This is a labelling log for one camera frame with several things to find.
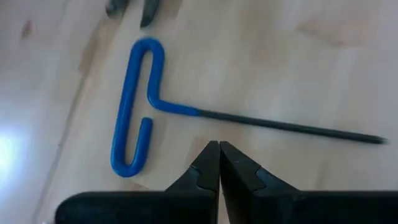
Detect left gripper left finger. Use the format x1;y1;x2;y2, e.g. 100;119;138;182
165;141;221;224

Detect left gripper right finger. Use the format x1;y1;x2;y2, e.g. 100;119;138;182
220;141;301;224

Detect black wire stripper pliers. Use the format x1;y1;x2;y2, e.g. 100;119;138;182
104;0;162;28

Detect blue T-handle hex key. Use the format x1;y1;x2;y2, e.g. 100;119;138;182
110;36;388;179

